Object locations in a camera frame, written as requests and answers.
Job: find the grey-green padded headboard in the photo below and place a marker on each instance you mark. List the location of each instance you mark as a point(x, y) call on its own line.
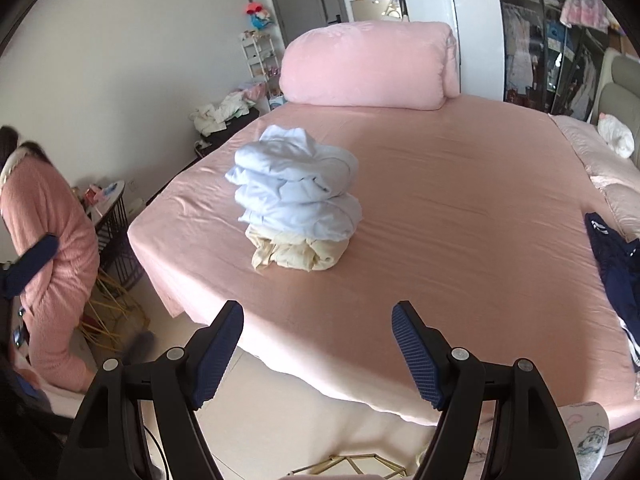
point(622, 90)

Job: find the grey door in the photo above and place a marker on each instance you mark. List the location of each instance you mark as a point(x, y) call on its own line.
point(305, 0)

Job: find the pink hanging garment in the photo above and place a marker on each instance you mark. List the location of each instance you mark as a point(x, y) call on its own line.
point(585, 5)

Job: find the folded white shirt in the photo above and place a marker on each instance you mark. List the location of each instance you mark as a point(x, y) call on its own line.
point(305, 215)

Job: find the heap of light clothes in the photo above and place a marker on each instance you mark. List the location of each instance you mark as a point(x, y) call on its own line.
point(225, 110)

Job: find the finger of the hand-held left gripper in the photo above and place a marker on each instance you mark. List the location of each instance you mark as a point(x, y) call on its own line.
point(35, 260)

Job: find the pink rolled duvet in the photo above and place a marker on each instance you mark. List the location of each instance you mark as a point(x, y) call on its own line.
point(365, 65)

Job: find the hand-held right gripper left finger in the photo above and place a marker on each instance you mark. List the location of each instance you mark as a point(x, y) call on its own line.
point(217, 355)

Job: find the white shirt navy trim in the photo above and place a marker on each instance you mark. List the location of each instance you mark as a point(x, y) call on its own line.
point(295, 160)

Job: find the cream folded garment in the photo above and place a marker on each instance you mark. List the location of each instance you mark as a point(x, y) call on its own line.
point(300, 255)

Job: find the white plush toy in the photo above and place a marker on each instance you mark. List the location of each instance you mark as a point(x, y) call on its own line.
point(616, 135)

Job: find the white shelf rack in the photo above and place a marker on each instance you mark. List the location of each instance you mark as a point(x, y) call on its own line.
point(260, 65)

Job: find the glass-door wardrobe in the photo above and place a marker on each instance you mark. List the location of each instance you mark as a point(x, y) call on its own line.
point(540, 35)

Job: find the person's printed pajama pants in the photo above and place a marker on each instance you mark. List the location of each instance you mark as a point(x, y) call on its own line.
point(585, 445)

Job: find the beige cabinet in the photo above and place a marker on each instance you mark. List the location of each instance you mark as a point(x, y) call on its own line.
point(377, 11)

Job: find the navy shorts white stripes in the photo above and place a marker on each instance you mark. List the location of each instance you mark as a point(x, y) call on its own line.
point(615, 270)

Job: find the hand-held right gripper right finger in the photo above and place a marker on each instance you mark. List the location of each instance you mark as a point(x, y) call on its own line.
point(417, 355)

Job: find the pink bed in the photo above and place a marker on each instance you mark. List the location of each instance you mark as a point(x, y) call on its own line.
point(450, 260)

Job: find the red blue toy figure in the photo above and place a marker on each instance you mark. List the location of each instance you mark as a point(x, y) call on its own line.
point(257, 15)

